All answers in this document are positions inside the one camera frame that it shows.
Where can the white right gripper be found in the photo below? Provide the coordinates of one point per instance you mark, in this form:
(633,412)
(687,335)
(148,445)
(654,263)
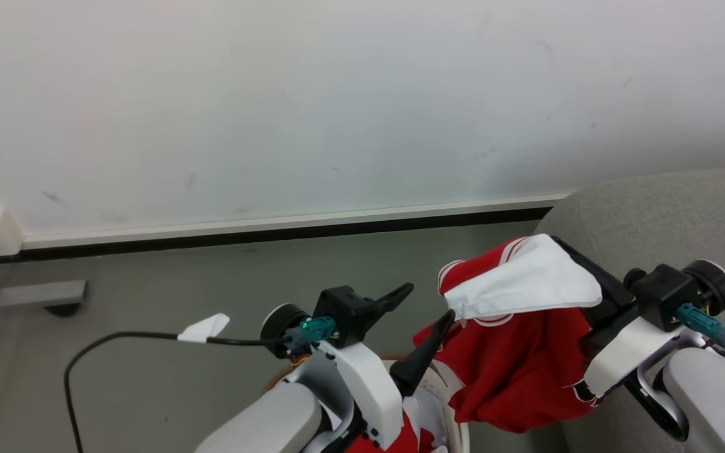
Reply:
(630,355)

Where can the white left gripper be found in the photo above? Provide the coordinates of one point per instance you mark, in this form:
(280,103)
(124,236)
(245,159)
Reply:
(369,390)

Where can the red and white jacket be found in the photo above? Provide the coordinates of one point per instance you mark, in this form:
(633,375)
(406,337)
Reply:
(513,365)

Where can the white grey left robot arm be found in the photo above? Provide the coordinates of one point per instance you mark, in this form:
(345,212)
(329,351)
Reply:
(262,421)

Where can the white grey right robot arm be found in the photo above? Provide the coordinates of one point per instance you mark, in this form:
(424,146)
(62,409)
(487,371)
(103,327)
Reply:
(715,402)

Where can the round white laundry basket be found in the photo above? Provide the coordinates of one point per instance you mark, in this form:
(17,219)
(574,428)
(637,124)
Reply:
(447,402)

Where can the red garment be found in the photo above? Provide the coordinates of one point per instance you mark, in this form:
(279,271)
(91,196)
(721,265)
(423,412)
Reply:
(410,437)

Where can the white and black baseboard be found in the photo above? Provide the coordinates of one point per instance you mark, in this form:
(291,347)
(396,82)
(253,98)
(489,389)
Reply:
(287,229)

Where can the grey metal furniture foot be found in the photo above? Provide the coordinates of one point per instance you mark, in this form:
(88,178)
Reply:
(35,294)

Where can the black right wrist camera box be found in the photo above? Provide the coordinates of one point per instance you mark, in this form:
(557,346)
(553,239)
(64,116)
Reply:
(664,292)

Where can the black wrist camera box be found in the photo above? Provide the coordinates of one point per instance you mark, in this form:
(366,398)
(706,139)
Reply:
(664,292)
(340,311)

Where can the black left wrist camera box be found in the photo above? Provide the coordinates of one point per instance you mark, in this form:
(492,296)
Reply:
(340,311)

